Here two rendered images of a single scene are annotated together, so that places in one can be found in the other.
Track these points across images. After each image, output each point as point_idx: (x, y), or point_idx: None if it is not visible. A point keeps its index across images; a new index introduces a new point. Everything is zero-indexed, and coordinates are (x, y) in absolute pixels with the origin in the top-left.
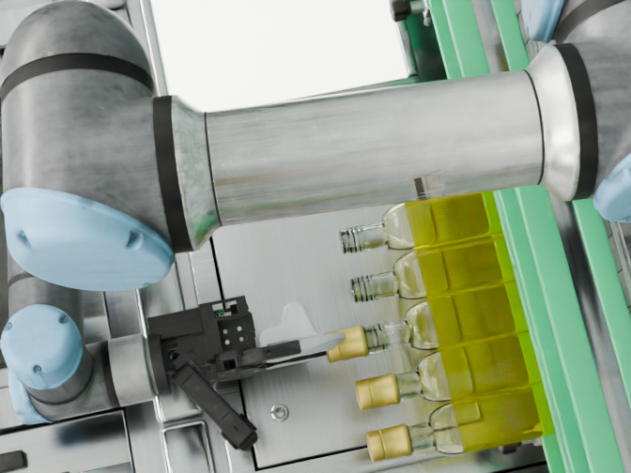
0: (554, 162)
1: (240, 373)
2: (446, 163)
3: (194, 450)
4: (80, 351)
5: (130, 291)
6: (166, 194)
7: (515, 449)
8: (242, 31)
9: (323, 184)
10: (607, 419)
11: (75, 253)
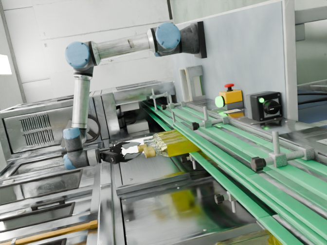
0: (148, 34)
1: (117, 151)
2: (132, 37)
3: (107, 186)
4: (79, 133)
5: (99, 178)
6: (89, 42)
7: (185, 159)
8: (132, 150)
9: (113, 42)
10: (191, 115)
11: (74, 48)
